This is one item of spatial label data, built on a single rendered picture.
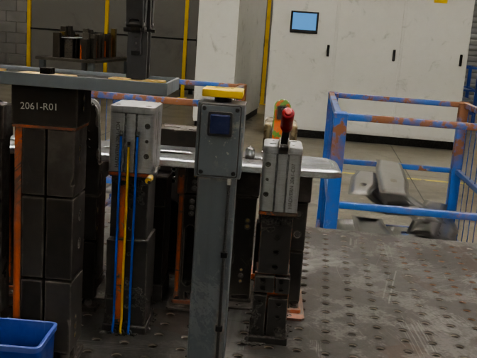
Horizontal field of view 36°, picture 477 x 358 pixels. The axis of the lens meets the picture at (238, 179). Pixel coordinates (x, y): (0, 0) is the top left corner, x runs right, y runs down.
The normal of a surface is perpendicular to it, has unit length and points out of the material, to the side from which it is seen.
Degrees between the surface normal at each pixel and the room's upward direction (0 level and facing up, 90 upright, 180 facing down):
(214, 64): 90
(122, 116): 90
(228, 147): 90
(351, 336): 0
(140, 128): 90
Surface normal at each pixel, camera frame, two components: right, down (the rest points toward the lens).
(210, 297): -0.04, 0.19
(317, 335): 0.07, -0.98
